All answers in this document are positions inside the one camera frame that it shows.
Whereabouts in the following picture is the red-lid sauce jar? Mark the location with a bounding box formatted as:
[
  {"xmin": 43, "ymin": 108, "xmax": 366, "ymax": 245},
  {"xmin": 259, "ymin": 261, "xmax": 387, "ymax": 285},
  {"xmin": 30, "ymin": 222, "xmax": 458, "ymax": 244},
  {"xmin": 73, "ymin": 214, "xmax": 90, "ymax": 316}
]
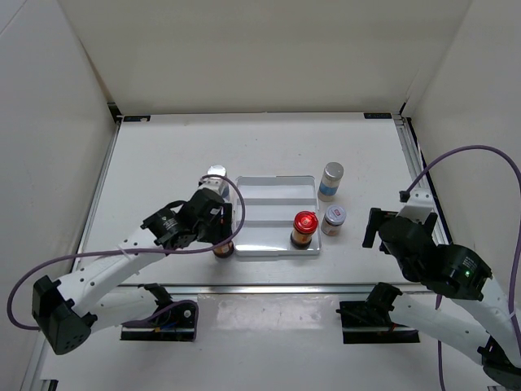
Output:
[
  {"xmin": 212, "ymin": 241, "xmax": 234, "ymax": 259},
  {"xmin": 290, "ymin": 211, "xmax": 318, "ymax": 248}
]

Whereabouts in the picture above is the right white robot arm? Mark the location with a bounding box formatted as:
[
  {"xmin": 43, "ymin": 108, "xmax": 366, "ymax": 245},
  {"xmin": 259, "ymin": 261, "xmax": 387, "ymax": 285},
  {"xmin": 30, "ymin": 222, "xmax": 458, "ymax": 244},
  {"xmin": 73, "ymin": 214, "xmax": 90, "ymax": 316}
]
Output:
[{"xmin": 362, "ymin": 208, "xmax": 520, "ymax": 390}]

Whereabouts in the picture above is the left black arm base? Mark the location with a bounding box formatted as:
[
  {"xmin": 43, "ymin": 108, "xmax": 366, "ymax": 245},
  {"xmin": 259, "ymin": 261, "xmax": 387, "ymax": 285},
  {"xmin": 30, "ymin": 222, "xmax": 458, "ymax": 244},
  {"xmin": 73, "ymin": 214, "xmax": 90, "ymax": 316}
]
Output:
[{"xmin": 120, "ymin": 283, "xmax": 199, "ymax": 342}]

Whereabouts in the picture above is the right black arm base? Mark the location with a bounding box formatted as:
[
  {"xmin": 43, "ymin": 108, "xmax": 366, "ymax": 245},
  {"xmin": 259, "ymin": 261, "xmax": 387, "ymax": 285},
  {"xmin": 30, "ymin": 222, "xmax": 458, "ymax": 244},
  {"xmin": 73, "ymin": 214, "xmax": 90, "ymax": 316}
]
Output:
[{"xmin": 335, "ymin": 283, "xmax": 420, "ymax": 345}]

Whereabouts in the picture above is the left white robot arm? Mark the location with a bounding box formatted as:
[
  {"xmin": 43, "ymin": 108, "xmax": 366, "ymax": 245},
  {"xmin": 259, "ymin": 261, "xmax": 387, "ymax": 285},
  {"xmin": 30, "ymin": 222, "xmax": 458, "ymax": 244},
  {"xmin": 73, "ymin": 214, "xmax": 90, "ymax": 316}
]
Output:
[{"xmin": 32, "ymin": 188, "xmax": 233, "ymax": 355}]

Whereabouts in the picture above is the left tall blue-label bottle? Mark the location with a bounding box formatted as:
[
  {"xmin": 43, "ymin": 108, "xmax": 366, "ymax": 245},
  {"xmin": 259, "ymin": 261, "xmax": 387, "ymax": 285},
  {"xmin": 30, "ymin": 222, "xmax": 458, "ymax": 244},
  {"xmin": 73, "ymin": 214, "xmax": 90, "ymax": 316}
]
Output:
[{"xmin": 207, "ymin": 165, "xmax": 230, "ymax": 202}]

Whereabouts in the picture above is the tall blue-label bottle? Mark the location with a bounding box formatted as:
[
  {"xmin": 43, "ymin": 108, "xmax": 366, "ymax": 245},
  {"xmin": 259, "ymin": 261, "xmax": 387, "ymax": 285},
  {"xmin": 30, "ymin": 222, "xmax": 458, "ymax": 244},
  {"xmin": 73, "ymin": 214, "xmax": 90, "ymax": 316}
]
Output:
[
  {"xmin": 317, "ymin": 162, "xmax": 344, "ymax": 202},
  {"xmin": 207, "ymin": 165, "xmax": 230, "ymax": 202}
]

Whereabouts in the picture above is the right small silver-lid jar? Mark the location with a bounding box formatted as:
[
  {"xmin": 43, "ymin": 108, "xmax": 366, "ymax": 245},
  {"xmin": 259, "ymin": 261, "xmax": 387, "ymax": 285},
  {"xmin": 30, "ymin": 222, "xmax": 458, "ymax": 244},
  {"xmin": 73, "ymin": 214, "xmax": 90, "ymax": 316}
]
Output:
[{"xmin": 321, "ymin": 205, "xmax": 347, "ymax": 236}]

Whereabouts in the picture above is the white three-compartment tray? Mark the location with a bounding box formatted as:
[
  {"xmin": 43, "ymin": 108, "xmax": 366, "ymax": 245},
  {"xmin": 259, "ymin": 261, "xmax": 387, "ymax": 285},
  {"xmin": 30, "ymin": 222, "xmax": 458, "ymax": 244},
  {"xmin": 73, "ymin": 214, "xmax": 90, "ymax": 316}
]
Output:
[{"xmin": 234, "ymin": 175, "xmax": 322, "ymax": 259}]

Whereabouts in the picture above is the right tall blue-label bottle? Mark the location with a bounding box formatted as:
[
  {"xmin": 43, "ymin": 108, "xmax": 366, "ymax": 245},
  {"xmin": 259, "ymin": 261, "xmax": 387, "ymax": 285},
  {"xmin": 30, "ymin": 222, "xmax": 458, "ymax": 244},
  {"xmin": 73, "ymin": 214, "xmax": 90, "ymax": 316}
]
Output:
[{"xmin": 317, "ymin": 162, "xmax": 344, "ymax": 202}]

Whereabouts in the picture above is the right blue corner label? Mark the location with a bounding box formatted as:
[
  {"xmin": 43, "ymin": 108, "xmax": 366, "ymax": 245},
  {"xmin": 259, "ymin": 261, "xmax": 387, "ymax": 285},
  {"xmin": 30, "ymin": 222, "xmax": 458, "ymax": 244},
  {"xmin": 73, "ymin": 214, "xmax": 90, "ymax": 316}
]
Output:
[{"xmin": 363, "ymin": 112, "xmax": 392, "ymax": 120}]

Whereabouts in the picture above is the blue corner label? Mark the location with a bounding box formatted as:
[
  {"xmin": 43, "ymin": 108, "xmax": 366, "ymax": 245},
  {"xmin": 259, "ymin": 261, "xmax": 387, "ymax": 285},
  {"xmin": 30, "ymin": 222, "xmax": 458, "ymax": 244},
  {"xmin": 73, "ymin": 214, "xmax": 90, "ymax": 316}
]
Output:
[
  {"xmin": 363, "ymin": 112, "xmax": 392, "ymax": 120},
  {"xmin": 123, "ymin": 115, "xmax": 151, "ymax": 122}
]

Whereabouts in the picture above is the left blue corner label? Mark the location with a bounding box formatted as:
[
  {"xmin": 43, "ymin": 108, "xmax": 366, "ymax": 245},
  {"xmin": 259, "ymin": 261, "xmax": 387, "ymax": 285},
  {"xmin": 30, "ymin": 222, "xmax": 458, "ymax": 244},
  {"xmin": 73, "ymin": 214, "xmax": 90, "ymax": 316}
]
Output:
[{"xmin": 123, "ymin": 115, "xmax": 151, "ymax": 122}]

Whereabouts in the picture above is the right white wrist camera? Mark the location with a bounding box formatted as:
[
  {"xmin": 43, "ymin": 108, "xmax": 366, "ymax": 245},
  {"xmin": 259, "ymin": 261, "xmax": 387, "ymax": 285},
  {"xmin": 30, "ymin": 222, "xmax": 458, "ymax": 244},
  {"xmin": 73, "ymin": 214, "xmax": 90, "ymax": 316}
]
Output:
[{"xmin": 398, "ymin": 188, "xmax": 434, "ymax": 224}]

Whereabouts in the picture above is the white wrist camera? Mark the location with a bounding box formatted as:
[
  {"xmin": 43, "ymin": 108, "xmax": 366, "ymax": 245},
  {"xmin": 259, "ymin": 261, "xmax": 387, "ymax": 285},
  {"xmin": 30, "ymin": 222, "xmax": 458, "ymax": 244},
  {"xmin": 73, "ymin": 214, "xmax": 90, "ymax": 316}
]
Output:
[
  {"xmin": 199, "ymin": 177, "xmax": 230, "ymax": 202},
  {"xmin": 398, "ymin": 188, "xmax": 434, "ymax": 224}
]

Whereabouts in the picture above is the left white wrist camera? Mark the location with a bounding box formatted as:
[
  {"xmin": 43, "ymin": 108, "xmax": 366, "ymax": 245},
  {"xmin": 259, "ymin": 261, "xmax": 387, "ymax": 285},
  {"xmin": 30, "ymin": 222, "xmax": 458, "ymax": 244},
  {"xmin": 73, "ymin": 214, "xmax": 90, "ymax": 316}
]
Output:
[{"xmin": 199, "ymin": 177, "xmax": 230, "ymax": 202}]

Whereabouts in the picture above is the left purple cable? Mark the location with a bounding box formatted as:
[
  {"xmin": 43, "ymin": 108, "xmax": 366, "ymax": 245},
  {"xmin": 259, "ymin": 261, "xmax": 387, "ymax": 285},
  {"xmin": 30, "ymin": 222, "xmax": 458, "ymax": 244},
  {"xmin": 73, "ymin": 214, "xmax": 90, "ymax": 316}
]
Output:
[{"xmin": 7, "ymin": 174, "xmax": 246, "ymax": 331}]

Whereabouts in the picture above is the purple cable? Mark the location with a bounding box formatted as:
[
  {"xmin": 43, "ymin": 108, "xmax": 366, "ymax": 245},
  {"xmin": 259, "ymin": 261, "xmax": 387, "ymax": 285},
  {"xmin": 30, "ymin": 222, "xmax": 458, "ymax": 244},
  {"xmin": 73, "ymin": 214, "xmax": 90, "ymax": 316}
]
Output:
[
  {"xmin": 398, "ymin": 145, "xmax": 521, "ymax": 391},
  {"xmin": 7, "ymin": 174, "xmax": 246, "ymax": 331}
]

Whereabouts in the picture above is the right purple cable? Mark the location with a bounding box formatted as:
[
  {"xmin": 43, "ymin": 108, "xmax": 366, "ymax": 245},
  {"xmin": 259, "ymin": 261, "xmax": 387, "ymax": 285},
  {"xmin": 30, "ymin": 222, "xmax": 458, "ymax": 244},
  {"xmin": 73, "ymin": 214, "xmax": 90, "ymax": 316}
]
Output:
[{"xmin": 398, "ymin": 145, "xmax": 521, "ymax": 391}]

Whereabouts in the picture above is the aluminium left rail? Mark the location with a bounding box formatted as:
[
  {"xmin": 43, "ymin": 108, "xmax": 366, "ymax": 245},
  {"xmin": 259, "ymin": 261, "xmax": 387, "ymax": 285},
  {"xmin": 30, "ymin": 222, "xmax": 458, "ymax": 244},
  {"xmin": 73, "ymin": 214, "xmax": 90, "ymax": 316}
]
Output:
[{"xmin": 59, "ymin": 121, "xmax": 120, "ymax": 255}]

